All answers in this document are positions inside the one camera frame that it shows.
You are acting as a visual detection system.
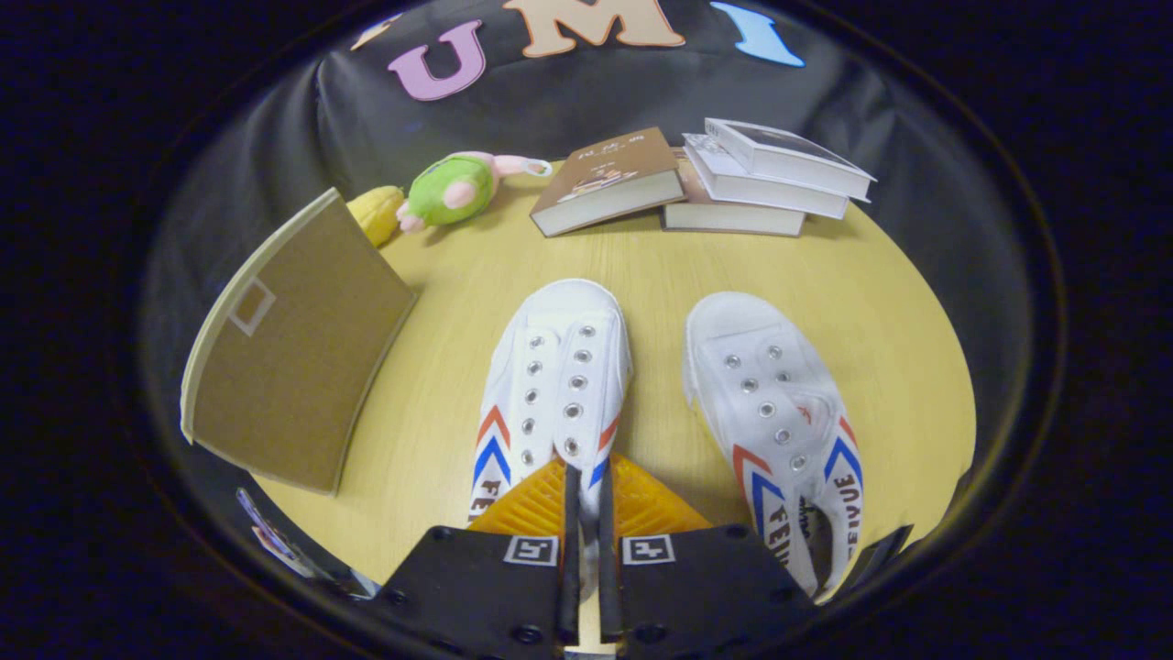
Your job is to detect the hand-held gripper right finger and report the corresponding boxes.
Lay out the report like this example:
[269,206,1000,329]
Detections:
[596,454,823,660]

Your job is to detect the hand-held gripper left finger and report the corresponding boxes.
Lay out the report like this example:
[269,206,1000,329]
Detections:
[369,457,583,660]

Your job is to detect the white canvas shoe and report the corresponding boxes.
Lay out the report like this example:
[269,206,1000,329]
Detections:
[683,291,864,602]
[467,279,635,601]

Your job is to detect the brown cardboard storage box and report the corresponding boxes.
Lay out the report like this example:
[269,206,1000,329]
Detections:
[180,187,418,497]

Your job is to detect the yellow plush toy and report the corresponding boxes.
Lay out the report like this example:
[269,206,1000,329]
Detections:
[346,186,406,248]

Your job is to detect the green and pink plush toy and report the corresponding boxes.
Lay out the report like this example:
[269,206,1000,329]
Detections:
[396,151,554,235]

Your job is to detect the brown cover book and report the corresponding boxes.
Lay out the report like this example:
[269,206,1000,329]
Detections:
[530,126,686,238]

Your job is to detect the white book with portrait cover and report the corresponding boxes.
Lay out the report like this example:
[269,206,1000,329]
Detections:
[704,117,877,203]

